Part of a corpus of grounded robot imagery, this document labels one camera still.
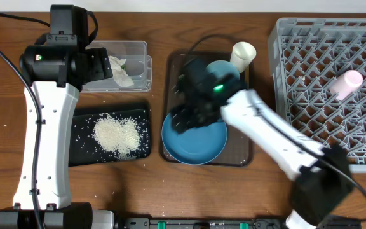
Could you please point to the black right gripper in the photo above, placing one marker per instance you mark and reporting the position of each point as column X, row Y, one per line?
column 181, row 118

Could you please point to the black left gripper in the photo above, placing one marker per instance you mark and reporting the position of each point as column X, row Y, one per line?
column 100, row 65

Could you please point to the dark blue plate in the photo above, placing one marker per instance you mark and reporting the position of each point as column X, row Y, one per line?
column 195, row 146

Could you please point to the white tissue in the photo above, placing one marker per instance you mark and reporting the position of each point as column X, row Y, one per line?
column 119, row 72

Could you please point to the pink plastic cup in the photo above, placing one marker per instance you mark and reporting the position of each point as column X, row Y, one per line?
column 345, row 84

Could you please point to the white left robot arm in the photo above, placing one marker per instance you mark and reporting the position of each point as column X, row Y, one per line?
column 54, row 71

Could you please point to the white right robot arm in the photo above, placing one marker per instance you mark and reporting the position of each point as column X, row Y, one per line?
column 320, row 175

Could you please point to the grey plastic dishwasher rack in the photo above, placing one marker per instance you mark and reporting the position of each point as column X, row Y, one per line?
column 306, row 56

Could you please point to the light blue bowl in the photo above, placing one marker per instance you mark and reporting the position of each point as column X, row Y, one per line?
column 221, row 68

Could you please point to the cream plastic cup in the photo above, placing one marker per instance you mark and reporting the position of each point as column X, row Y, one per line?
column 242, row 55

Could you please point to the clear plastic bin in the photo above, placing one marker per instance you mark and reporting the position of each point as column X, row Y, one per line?
column 138, row 66

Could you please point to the pile of white rice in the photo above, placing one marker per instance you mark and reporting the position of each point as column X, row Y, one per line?
column 117, row 136

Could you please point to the black tray bin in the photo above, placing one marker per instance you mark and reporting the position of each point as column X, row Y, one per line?
column 84, row 150

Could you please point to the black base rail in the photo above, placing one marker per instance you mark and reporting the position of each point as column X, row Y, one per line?
column 146, row 223

